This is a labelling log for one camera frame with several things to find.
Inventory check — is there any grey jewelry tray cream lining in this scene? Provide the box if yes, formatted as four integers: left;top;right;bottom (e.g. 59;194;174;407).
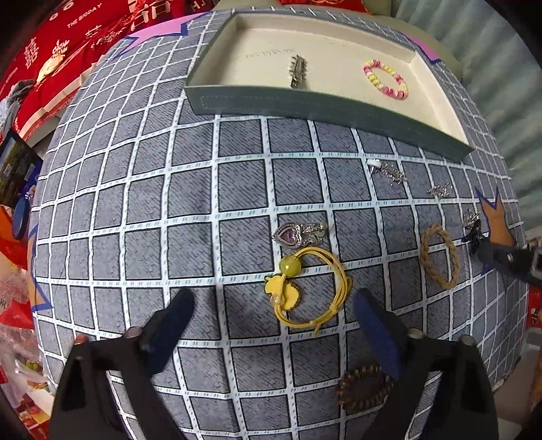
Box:
184;10;475;161

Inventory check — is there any red plastic bag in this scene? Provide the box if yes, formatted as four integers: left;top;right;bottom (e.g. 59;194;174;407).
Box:
0;207;56;424

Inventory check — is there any tan braided hair tie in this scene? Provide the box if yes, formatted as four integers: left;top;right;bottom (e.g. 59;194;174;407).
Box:
420;224;461;292

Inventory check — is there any pale green curtain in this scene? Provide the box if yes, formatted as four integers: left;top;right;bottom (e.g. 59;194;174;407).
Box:
394;0;542;238

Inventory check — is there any yellow hair tie with bead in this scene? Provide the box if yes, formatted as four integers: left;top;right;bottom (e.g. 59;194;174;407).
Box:
263;247;353;335

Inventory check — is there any dark blue printed box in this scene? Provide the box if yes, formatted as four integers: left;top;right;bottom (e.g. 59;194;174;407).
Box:
0;131;43;208

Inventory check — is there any brown coil hair tie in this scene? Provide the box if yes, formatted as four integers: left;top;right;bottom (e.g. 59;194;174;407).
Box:
336;366;396;413

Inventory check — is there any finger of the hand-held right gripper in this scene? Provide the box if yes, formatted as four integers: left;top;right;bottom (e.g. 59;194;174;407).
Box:
476;240;542;285

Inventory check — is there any red embroidered cushion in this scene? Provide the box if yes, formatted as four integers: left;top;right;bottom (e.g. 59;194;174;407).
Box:
279;0;369;13

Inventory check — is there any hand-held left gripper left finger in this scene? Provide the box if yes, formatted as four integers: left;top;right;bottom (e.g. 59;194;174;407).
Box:
50;288;196;440

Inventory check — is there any blue round lid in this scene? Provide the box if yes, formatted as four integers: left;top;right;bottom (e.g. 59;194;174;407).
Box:
12;197;32;240

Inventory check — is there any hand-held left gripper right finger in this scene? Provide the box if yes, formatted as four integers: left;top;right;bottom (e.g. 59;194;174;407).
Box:
353;288;499;440

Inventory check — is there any pink heart rhinestone brooch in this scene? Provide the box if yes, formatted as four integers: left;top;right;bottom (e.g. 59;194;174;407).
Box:
273;221;329;248

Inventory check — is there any red printed blanket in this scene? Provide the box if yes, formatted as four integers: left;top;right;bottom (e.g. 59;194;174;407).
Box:
0;0;221;140

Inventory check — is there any grey checked tablecloth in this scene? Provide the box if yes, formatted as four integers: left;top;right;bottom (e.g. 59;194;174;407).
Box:
32;10;530;440

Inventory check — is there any pink yellow beaded bracelet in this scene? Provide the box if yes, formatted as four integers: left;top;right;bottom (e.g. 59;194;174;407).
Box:
363;59;410;101

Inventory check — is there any white earring with silver chain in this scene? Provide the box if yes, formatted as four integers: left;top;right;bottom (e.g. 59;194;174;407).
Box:
368;157;408;186

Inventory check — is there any grey cloth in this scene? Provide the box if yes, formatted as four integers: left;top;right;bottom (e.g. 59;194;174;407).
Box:
4;80;35;123

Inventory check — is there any black bow hair clip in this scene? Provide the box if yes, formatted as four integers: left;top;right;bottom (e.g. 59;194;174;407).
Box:
461;210;483;255

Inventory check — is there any silver metal hair clip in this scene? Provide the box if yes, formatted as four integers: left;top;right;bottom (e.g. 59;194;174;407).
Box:
289;55;310;89

